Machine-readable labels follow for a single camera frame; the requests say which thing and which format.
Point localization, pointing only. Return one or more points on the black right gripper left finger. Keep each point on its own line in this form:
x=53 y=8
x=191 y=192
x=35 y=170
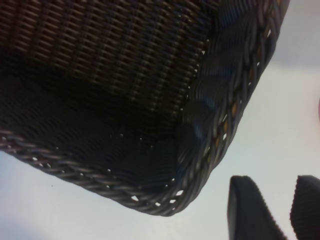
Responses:
x=247 y=215

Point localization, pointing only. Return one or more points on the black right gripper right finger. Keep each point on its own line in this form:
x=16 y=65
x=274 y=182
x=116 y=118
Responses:
x=308 y=210

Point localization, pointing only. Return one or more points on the dark brown wicker basket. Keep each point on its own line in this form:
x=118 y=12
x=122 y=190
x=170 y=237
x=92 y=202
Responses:
x=100 y=75

